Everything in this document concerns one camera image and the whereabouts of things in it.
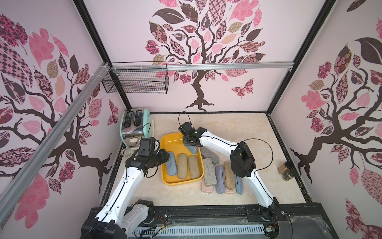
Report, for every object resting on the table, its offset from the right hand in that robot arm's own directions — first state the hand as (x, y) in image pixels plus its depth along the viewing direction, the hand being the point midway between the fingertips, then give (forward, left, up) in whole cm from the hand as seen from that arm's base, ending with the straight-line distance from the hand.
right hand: (187, 139), depth 96 cm
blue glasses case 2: (-30, -29, -3) cm, 42 cm away
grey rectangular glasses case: (-22, -13, -1) cm, 26 cm away
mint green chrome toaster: (+6, +32, +10) cm, 34 cm away
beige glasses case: (-19, -4, -4) cm, 20 cm away
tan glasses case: (-19, +3, -3) cm, 20 cm away
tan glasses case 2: (-26, -23, +1) cm, 35 cm away
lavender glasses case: (-25, -18, -2) cm, 31 cm away
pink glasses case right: (-33, -23, -3) cm, 40 cm away
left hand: (-18, +10, +7) cm, 21 cm away
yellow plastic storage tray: (+2, +10, -6) cm, 12 cm away
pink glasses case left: (-30, -10, -5) cm, 32 cm away
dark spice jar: (-25, -56, +1) cm, 62 cm away
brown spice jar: (-21, -56, 0) cm, 60 cm away
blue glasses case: (-6, -4, -3) cm, 8 cm away
